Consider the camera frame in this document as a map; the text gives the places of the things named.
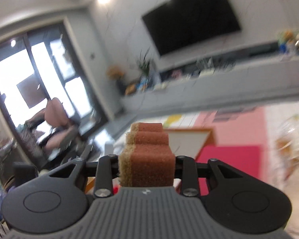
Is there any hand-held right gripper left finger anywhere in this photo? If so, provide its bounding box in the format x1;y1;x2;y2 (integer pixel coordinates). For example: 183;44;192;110
43;154;120;199

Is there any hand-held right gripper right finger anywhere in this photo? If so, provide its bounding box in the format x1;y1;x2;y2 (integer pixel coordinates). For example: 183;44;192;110
174;155;250;197

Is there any orange cardboard box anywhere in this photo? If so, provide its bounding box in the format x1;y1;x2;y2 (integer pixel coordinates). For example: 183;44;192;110
86;128;215;193

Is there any brown stepped sponge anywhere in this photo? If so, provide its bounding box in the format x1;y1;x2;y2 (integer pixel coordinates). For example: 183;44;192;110
118;122;175;188

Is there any crinkled clear plastic bag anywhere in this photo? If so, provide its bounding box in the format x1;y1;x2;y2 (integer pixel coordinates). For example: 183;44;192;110
274;116;299;171

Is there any red square box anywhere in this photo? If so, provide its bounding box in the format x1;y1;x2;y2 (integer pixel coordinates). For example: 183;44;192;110
196;145;262;196

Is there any pink chair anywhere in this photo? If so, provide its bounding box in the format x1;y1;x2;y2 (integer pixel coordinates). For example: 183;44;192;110
27;97;78;153

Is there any white marble television cabinet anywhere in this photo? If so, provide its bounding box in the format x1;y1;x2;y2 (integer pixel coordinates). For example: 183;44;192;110
120;55;299;120

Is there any green plant in glass vase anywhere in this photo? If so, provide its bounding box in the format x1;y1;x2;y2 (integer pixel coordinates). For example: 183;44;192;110
136;50;155;85

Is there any glass balcony door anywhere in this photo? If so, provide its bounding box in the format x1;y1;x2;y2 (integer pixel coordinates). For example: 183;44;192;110
0;22;108;156

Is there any black wall television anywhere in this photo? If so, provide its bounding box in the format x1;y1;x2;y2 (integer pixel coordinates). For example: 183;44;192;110
142;0;242;57

